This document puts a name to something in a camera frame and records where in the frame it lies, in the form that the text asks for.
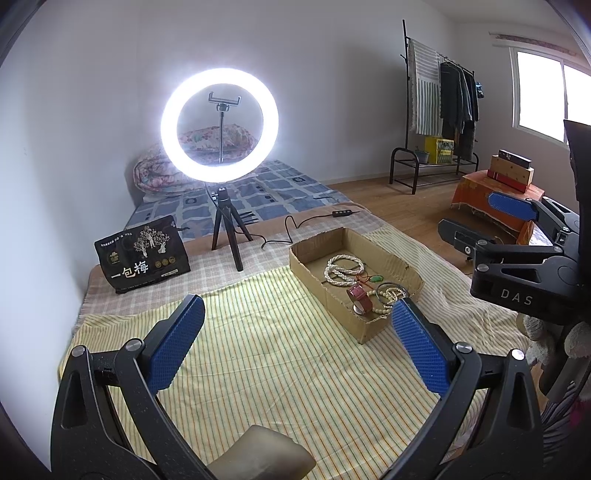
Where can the yellow box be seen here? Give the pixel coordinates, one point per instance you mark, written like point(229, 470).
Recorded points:
point(438, 150)

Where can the yellow striped cloth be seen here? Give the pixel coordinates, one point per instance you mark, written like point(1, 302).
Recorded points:
point(277, 369)

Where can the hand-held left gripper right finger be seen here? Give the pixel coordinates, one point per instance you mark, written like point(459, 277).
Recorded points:
point(420, 350)

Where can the window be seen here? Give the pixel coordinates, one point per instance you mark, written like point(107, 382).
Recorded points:
point(540, 92)

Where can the dark hanging clothes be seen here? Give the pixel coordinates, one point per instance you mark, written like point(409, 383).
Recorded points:
point(455, 106)

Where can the thin black bangle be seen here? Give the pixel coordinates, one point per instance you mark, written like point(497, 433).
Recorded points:
point(392, 282)

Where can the black snack bag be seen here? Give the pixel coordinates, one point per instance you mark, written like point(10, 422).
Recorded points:
point(143, 258)

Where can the black phone holder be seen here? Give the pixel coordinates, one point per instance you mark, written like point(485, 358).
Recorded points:
point(224, 104)

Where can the shallow cardboard box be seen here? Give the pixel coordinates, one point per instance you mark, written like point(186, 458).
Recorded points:
point(309, 272)

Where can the person's pink striped clothing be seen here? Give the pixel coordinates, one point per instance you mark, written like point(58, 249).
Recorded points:
point(568, 424)

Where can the beige cushion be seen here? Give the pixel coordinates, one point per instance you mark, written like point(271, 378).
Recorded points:
point(263, 452)

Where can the tan box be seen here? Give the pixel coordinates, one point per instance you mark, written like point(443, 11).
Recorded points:
point(510, 174)

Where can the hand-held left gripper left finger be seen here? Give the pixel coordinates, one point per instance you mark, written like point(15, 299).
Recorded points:
point(175, 341)

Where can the green striped towel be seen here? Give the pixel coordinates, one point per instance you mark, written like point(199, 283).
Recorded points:
point(422, 87)

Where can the orange cloth covered table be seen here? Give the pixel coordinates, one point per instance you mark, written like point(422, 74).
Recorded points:
point(475, 198)

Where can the blue patterned bedsheet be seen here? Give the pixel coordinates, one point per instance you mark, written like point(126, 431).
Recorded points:
point(277, 184)

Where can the floral quilt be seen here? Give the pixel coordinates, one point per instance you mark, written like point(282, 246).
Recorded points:
point(152, 175)

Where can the small green pot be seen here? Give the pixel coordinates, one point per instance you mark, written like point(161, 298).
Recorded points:
point(422, 157)

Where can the black clothes rack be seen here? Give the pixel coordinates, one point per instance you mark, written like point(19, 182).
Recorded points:
point(400, 154)

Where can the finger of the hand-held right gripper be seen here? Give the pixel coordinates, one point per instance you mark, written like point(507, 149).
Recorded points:
point(512, 206)
point(461, 240)

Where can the person's right hand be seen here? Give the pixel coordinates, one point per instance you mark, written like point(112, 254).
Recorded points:
point(538, 341)

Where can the beige checked mat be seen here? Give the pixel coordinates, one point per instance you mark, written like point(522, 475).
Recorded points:
point(272, 258)

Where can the dark flat box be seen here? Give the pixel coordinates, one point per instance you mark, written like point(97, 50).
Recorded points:
point(515, 158)

